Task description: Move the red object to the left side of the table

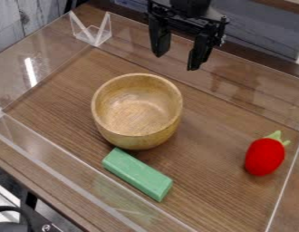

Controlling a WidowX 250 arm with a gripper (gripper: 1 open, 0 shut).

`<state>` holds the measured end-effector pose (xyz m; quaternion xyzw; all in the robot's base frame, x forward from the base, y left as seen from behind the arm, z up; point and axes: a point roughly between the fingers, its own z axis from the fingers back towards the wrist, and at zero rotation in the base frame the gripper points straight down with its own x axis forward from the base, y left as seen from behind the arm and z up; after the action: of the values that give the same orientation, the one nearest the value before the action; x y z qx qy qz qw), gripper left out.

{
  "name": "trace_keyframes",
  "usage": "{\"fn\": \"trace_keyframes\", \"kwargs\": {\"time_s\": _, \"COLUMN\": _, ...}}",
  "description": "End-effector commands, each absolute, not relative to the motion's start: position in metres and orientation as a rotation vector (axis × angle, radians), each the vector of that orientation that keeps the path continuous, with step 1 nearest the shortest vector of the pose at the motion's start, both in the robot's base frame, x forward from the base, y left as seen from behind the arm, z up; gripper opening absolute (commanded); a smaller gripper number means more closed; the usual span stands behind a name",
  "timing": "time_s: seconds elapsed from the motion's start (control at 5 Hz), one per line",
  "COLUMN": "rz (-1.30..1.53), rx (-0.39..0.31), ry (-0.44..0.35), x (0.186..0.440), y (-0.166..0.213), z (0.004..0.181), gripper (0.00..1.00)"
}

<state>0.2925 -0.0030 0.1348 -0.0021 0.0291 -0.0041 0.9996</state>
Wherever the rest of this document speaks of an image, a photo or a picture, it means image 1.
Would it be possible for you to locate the wooden bowl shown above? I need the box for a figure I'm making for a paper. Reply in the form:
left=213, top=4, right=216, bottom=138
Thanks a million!
left=90, top=73, right=183, bottom=150

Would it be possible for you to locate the green rectangular block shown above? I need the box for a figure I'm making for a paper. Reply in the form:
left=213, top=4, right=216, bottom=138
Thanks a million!
left=101, top=148, right=173, bottom=202

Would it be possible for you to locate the red plush strawberry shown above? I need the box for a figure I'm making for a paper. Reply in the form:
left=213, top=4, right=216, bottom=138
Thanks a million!
left=244, top=130, right=291, bottom=176

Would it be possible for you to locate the black cable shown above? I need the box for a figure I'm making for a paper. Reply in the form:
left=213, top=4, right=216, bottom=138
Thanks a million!
left=0, top=205, right=34, bottom=232

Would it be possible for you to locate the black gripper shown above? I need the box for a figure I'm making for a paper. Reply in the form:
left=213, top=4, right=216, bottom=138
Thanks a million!
left=148, top=0, right=229, bottom=71

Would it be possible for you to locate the clear acrylic tray wall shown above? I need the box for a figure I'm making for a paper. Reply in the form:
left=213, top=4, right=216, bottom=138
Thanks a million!
left=0, top=107, right=196, bottom=232

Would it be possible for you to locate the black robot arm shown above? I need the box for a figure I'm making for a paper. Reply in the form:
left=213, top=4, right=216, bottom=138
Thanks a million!
left=148, top=0, right=229, bottom=71

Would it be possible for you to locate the clear acrylic corner bracket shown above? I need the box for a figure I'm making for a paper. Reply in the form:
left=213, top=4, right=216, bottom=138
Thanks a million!
left=69, top=12, right=112, bottom=47

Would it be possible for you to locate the black metal table frame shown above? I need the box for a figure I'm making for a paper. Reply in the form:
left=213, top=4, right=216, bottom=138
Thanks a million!
left=0, top=171, right=84, bottom=232

